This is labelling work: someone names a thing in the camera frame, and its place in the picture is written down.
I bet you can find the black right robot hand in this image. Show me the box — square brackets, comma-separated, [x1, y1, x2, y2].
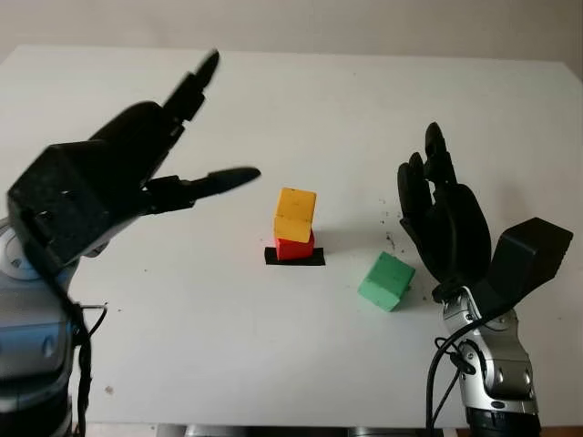
[396, 121, 493, 302]

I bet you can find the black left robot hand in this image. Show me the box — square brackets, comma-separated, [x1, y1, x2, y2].
[88, 48, 262, 215]

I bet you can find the green wooden block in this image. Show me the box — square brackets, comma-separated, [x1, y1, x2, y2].
[357, 251, 416, 313]

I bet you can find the red wooden block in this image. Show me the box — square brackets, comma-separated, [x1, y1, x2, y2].
[274, 229, 316, 261]

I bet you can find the yellow wooden block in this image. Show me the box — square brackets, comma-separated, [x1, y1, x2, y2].
[271, 187, 318, 243]

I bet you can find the black tape strip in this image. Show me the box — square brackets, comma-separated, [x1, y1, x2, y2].
[263, 247, 326, 269]

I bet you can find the dark robot torso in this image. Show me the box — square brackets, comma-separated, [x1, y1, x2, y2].
[157, 422, 470, 437]

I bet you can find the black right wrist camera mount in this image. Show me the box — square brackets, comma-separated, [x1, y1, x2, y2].
[477, 217, 574, 320]

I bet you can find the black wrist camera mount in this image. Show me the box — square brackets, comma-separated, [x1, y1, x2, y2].
[6, 138, 151, 274]
[477, 217, 574, 320]

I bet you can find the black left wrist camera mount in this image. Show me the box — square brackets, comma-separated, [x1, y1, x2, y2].
[6, 138, 151, 274]

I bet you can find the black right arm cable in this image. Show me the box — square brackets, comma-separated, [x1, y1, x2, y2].
[425, 313, 502, 432]

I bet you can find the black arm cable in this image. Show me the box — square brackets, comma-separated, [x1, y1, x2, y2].
[425, 313, 502, 432]
[67, 290, 109, 437]

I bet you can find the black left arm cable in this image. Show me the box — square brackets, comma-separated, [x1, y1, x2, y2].
[67, 290, 109, 437]

